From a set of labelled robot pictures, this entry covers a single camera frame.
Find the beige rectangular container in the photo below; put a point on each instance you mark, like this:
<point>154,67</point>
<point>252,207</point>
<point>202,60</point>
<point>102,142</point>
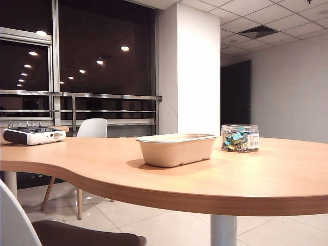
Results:
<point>176,151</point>

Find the clear plastic clip jar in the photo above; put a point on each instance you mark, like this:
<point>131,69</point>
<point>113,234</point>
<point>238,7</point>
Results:
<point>239,139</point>

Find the white cabinet with dark trim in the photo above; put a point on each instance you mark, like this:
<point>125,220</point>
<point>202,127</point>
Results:
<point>197,77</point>

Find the steel window railing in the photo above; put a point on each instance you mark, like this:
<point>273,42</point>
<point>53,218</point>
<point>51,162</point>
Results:
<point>107,96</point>

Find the white chair wooden legs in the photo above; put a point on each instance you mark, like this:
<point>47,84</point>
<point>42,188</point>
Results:
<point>92,128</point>

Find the dark door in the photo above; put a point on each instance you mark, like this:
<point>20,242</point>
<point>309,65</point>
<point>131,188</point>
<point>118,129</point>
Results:
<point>235,97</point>

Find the thick white table leg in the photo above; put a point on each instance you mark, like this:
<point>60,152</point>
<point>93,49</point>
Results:
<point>223,230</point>

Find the ceiling air vent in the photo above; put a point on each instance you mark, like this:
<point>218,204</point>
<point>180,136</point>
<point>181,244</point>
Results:
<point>257,32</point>

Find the white black remote controller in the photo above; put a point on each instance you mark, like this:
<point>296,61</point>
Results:
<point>28,137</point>

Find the white chair brown cushion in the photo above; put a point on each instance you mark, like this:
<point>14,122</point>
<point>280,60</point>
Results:
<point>84,234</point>

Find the thin white table leg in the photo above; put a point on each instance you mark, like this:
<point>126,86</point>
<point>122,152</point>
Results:
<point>10,183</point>

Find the silver window frame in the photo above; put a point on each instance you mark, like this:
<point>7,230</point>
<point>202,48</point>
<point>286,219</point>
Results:
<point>56,51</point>

